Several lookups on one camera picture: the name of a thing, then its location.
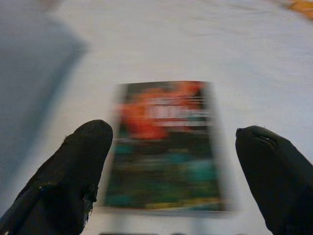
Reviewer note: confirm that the dark red green cover book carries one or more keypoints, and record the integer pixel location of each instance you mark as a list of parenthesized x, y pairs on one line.
[(166, 151)]

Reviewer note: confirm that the grey plush pillow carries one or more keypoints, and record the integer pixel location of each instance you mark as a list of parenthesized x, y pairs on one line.
[(29, 85)]

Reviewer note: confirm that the orange egg cartoon print sheet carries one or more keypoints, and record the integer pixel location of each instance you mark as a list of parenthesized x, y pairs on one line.
[(301, 6)]

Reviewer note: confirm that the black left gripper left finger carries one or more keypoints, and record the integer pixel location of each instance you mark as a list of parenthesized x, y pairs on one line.
[(61, 186)]

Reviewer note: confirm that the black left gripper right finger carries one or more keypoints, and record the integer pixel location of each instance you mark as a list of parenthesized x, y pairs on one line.
[(281, 186)]

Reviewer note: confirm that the white quilted mattress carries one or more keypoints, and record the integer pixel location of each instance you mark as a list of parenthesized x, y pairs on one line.
[(171, 44)]

